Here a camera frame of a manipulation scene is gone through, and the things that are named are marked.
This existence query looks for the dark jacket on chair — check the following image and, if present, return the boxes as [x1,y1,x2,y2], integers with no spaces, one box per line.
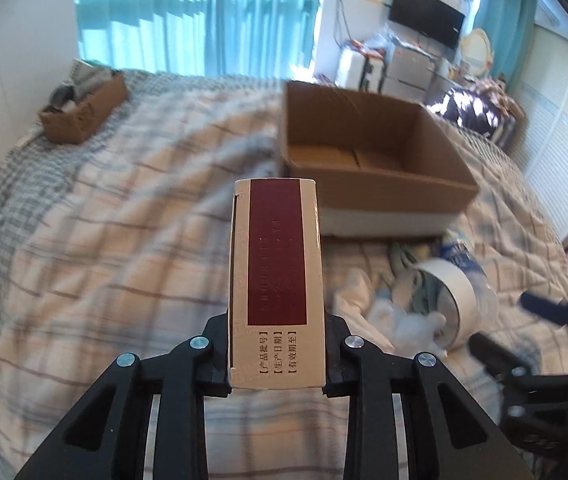
[427,75,528,152]

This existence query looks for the clear bottle with blue label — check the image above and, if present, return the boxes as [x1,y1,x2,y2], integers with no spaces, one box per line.
[439,229,499,332]

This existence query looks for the round vanity mirror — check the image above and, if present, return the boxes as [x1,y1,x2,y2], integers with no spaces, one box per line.
[460,28,494,78]

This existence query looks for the small cardboard box with items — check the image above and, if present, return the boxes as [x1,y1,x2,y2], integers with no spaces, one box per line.
[38,58,127,145]

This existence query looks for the black wall television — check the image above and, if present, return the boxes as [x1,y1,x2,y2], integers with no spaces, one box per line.
[388,0,465,49]

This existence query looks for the plaid bed blanket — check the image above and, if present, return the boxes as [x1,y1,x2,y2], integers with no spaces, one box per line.
[0,70,568,479]

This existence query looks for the white tape roll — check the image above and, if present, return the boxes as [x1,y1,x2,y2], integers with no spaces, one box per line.
[391,258,480,350]

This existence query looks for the large open cardboard box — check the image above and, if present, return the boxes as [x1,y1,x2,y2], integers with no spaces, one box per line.
[281,81,479,240]

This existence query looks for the teal window curtain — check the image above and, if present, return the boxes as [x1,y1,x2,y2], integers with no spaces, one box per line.
[74,0,320,79]

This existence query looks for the white suitcase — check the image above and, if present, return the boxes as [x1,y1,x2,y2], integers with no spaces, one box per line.
[335,48,367,90]

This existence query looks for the beige and maroon carton box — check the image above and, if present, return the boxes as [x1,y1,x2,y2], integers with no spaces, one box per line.
[227,178,326,390]

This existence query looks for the white lace cloth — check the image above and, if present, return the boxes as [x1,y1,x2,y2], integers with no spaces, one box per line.
[331,266,448,361]

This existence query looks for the teal right curtain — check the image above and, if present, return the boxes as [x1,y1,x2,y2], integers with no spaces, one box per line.
[474,0,538,91]

